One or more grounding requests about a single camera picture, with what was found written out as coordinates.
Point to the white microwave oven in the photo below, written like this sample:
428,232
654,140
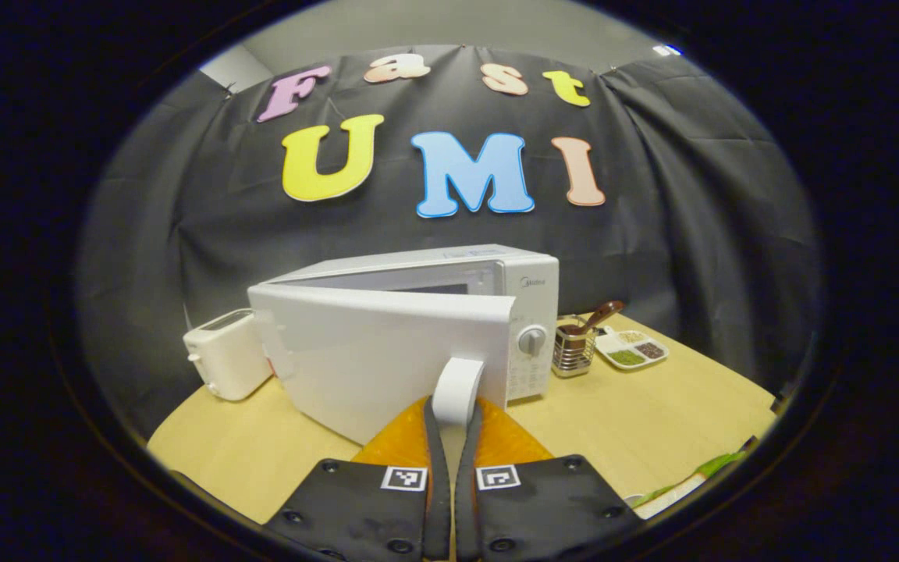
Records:
379,351

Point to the white divided dish with beans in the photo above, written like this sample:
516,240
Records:
629,357

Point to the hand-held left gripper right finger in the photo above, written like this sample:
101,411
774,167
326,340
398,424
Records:
465,484

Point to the small ceiling light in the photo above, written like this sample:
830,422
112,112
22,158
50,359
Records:
666,50

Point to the lettuce sandwich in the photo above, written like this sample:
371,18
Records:
719,463

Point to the white toaster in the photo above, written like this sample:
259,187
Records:
227,355

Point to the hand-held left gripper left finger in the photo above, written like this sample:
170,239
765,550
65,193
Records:
435,484

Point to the white rectangular plate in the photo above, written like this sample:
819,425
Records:
672,499

